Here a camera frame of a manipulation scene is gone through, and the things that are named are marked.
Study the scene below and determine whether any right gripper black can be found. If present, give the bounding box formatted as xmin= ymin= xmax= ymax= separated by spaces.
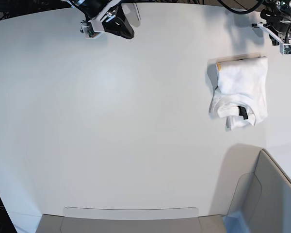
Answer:
xmin=71 ymin=0 xmax=134 ymax=39

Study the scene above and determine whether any white t-shirt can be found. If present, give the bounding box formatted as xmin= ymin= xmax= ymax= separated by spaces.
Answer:
xmin=210 ymin=56 xmax=268 ymax=130

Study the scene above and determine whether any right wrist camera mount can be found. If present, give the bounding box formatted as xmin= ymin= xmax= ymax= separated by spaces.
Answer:
xmin=75 ymin=0 xmax=121 ymax=39

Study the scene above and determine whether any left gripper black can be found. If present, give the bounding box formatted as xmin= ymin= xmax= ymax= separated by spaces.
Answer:
xmin=260 ymin=8 xmax=291 ymax=35

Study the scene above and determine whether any beige cardboard box right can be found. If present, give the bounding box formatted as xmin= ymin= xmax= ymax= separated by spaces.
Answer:
xmin=224 ymin=150 xmax=291 ymax=233

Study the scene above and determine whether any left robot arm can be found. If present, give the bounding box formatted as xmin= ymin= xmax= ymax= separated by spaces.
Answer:
xmin=219 ymin=0 xmax=291 ymax=46

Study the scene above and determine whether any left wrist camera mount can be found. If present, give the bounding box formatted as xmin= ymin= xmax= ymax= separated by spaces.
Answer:
xmin=251 ymin=22 xmax=291 ymax=55

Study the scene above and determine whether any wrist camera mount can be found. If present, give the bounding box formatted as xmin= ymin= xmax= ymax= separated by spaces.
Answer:
xmin=75 ymin=0 xmax=121 ymax=39
xmin=251 ymin=22 xmax=291 ymax=55

